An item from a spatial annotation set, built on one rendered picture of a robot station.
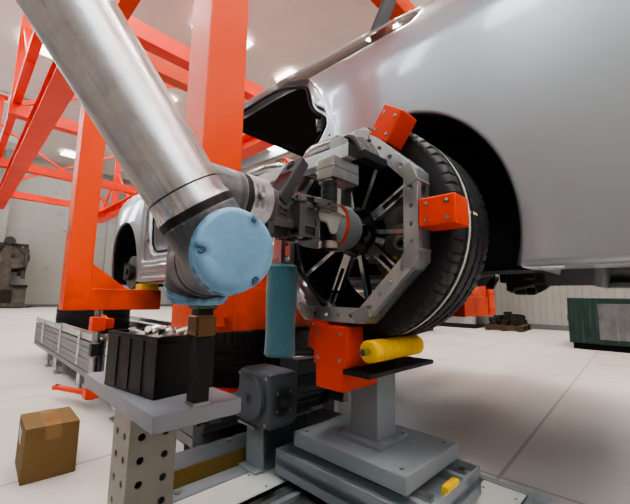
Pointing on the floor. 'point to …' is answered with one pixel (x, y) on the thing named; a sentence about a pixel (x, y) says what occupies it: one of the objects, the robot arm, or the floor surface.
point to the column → (140, 464)
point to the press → (8, 254)
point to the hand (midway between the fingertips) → (334, 213)
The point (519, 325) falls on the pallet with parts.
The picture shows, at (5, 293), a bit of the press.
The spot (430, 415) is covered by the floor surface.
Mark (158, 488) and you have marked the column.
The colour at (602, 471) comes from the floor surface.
